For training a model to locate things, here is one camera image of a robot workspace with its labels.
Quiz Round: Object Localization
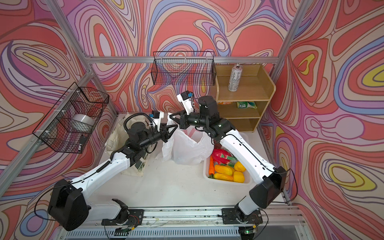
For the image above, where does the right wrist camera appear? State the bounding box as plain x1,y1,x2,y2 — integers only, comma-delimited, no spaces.
177,91,195,115

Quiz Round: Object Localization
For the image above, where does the white plastic grocery bag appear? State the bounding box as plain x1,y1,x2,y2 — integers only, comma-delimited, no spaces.
157,127,214,166

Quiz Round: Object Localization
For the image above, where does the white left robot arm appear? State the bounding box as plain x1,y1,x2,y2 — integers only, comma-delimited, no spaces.
48,122,178,231

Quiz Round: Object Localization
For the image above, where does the black wire basket left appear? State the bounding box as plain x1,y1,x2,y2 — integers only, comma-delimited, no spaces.
33,83,110,154

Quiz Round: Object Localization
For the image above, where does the black wire basket back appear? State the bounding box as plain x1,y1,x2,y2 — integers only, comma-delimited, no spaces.
151,51,216,86

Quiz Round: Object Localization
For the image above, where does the white plastic produce basket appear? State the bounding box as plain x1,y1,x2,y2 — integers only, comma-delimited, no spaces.
203,147,254,186

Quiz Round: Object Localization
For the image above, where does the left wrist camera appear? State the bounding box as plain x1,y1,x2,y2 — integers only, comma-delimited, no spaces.
149,110,165,132

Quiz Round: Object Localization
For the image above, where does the green snack packet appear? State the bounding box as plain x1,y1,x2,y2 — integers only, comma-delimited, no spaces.
236,102,257,109

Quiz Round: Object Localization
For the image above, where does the yellow lemon lower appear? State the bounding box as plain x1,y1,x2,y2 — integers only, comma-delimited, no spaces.
233,171,245,183

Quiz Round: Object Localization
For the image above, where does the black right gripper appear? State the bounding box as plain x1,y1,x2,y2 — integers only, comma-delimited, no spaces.
169,108,209,130

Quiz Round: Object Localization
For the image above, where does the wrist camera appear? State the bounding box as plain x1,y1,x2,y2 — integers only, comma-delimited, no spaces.
177,91,195,115
149,110,165,132

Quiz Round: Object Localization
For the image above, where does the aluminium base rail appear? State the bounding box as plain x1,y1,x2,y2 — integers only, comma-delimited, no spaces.
72,205,309,236

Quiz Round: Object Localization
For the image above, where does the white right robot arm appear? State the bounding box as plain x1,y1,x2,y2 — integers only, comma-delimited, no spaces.
169,110,287,217

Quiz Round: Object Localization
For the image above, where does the yellow lemon upper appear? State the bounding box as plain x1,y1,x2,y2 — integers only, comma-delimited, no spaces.
234,161,246,173

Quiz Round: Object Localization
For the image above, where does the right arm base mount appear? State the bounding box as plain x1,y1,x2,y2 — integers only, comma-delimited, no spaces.
218,206,263,226

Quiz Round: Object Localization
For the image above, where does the silver drink can right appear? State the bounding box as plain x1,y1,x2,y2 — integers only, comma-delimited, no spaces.
228,64,243,92

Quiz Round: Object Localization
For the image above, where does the wooden shelf unit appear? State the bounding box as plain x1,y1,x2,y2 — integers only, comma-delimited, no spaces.
210,65,276,132

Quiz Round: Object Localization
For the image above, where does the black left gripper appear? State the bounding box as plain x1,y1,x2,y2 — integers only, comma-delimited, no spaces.
137,123,178,152

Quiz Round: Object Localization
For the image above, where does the pink dragon fruit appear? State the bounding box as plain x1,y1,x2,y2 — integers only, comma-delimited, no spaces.
211,149,238,167

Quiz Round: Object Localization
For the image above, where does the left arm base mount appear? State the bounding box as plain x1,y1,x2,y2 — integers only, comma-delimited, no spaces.
102,199,144,228

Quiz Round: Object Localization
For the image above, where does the yellow squash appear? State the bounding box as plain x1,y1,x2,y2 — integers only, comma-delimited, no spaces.
214,173,234,182
214,165,234,176

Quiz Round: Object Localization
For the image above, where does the yellow squash lower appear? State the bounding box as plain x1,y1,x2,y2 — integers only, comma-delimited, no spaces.
214,173,234,182

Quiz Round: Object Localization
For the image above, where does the orange carrot left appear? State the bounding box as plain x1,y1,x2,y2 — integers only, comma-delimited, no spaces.
209,156,215,178

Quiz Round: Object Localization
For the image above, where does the black wire basket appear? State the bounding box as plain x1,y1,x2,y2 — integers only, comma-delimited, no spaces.
33,83,110,154
151,51,216,86

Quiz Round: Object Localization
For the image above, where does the yellow squash upper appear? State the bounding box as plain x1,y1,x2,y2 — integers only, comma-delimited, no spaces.
214,165,234,176

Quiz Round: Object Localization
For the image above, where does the cream canvas tote bag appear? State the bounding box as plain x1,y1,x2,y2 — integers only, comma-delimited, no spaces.
105,113,149,177

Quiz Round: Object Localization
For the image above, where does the yellow lemon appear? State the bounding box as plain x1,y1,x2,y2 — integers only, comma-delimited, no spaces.
234,161,246,173
233,171,245,183

